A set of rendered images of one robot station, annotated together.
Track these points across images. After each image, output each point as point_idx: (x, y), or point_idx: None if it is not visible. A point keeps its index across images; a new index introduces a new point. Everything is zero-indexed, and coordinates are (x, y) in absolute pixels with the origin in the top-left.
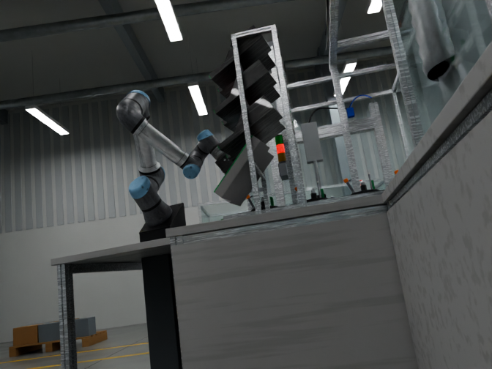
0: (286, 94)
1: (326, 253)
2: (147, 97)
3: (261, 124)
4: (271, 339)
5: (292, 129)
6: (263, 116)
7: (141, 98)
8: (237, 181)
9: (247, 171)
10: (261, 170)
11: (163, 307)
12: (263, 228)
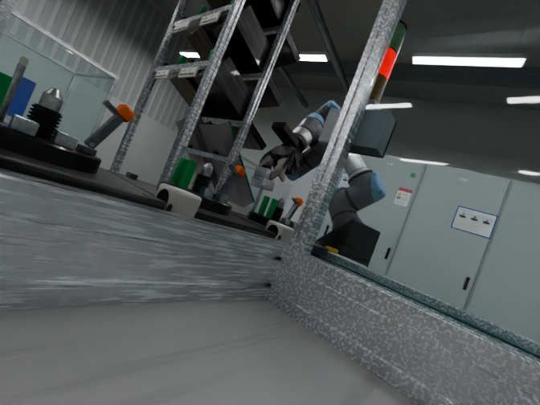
0: (156, 56)
1: None
2: (328, 104)
3: (190, 99)
4: None
5: (139, 98)
6: (178, 92)
7: (318, 109)
8: (198, 171)
9: (196, 158)
10: (220, 151)
11: None
12: None
